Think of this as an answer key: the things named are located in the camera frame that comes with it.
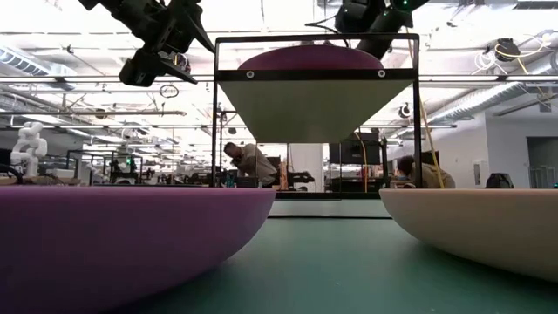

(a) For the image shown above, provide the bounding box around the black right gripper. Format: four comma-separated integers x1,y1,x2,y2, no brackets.
357,42,393,61

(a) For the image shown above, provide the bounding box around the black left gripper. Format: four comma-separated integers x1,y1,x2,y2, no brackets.
118,0,215,87

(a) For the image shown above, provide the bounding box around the purple plastic plate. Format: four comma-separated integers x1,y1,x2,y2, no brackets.
237,44,385,72
0,185,276,314

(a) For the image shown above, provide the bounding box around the cream plastic plate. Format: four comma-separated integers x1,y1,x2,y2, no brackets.
378,188,558,283

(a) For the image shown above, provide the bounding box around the black ceiling device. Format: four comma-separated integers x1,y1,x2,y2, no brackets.
174,52,193,75

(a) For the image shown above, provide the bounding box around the black equipment rack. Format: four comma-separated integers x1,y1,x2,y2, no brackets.
329,133,389,193

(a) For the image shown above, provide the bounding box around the long ceiling pipe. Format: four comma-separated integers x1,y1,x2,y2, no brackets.
0,109,188,117

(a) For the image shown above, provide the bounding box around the white column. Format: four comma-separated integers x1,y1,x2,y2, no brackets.
289,143,326,193

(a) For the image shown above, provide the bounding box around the person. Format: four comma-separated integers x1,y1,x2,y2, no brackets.
395,154,457,189
222,141,279,189

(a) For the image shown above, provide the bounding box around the black backpack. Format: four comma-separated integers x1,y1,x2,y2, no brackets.
485,172,515,189

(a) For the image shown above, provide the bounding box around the white robot figure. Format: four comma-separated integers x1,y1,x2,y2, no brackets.
9,120,49,178

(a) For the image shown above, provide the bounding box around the grey door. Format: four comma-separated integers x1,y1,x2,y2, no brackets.
526,136,558,189

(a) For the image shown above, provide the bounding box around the black hanging ring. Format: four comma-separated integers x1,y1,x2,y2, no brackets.
158,83,180,99

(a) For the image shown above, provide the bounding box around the black metal frame shelf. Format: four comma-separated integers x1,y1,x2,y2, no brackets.
210,33,423,220

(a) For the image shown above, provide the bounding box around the long yellow hanging cable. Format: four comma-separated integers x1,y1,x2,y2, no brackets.
401,25,446,189

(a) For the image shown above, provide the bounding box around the large silver ceiling duct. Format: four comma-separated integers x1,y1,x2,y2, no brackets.
429,56,558,127

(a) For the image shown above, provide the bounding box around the thin yellow cable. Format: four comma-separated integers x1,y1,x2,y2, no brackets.
353,130,370,193

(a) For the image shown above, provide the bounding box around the long ceiling light rail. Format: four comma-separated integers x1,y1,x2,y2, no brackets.
0,73,558,85

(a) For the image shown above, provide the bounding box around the black ceiling cable reel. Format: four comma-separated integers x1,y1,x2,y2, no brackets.
494,38,522,63

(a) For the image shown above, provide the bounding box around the black frame workcell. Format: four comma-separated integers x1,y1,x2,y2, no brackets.
65,149,145,185

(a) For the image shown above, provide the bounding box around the silver ventilation duct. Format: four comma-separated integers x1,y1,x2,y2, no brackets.
0,45,78,92

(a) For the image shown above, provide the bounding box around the black curved hose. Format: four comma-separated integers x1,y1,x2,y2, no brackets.
0,162,28,185

